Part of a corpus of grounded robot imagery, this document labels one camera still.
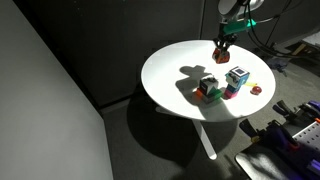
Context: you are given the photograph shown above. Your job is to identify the yellow flat toy piece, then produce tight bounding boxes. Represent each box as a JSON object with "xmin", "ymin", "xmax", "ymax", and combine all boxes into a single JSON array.
[{"xmin": 244, "ymin": 82, "xmax": 257, "ymax": 87}]

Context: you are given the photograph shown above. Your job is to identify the grey partition panel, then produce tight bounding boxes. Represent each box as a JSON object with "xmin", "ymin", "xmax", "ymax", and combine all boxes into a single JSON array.
[{"xmin": 0, "ymin": 0, "xmax": 113, "ymax": 180}]

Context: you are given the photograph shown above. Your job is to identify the white table leg base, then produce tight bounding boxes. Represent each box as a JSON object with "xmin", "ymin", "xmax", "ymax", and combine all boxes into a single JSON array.
[{"xmin": 155, "ymin": 106, "xmax": 218, "ymax": 161}]

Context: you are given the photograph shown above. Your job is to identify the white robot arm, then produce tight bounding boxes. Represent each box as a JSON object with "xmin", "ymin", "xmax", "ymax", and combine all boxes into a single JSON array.
[{"xmin": 213, "ymin": 0, "xmax": 264, "ymax": 52}]

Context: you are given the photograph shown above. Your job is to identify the pink toy cube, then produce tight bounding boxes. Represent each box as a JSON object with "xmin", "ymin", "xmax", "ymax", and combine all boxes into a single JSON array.
[{"xmin": 224, "ymin": 89, "xmax": 238, "ymax": 99}]

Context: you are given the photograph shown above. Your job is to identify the black purple clamp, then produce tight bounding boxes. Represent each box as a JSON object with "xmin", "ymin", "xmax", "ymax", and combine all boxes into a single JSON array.
[{"xmin": 239, "ymin": 119, "xmax": 300, "ymax": 152}]

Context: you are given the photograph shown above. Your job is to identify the green orange toy cube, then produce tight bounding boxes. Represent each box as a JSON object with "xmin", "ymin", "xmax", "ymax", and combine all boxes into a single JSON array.
[{"xmin": 195, "ymin": 89, "xmax": 222, "ymax": 104}]

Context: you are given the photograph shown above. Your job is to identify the wooden table corner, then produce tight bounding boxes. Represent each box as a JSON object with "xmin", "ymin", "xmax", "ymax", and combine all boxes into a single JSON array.
[{"xmin": 293, "ymin": 31, "xmax": 320, "ymax": 60}]

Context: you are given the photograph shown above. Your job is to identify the blue white toy cube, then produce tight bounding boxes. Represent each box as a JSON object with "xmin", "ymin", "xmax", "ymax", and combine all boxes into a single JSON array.
[{"xmin": 225, "ymin": 66, "xmax": 250, "ymax": 93}]

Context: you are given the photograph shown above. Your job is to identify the orange yellow toy cube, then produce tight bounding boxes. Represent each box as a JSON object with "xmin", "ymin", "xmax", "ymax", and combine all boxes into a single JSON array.
[{"xmin": 212, "ymin": 48, "xmax": 230, "ymax": 64}]

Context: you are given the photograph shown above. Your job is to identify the black white toy cube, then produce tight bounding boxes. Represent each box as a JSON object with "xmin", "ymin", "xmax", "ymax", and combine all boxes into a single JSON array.
[{"xmin": 199, "ymin": 78, "xmax": 219, "ymax": 95}]

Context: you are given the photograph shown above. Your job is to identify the red toy ball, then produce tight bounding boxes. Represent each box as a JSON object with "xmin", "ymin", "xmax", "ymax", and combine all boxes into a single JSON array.
[{"xmin": 251, "ymin": 86, "xmax": 262, "ymax": 95}]

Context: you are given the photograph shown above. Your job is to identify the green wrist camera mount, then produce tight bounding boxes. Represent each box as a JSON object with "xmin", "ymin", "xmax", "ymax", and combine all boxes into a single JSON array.
[{"xmin": 223, "ymin": 19, "xmax": 256, "ymax": 35}]

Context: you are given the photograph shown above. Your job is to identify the white round table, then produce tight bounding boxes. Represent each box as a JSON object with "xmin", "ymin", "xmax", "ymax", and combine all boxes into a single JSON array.
[{"xmin": 141, "ymin": 40, "xmax": 276, "ymax": 122}]

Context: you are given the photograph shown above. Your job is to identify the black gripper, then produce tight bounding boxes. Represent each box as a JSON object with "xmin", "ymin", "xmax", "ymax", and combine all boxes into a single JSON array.
[{"xmin": 213, "ymin": 33, "xmax": 238, "ymax": 54}]

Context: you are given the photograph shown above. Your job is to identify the perforated metal breadboard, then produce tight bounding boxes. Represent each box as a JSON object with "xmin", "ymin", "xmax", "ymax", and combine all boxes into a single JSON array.
[{"xmin": 293, "ymin": 122, "xmax": 320, "ymax": 150}]

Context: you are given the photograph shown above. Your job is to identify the dark bag on floor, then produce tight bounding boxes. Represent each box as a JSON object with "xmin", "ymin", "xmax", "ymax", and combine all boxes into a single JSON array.
[{"xmin": 266, "ymin": 57, "xmax": 288, "ymax": 76}]

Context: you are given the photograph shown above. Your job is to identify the black clamp right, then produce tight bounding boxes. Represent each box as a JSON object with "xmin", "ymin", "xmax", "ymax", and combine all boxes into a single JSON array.
[{"xmin": 273, "ymin": 100, "xmax": 320, "ymax": 122}]

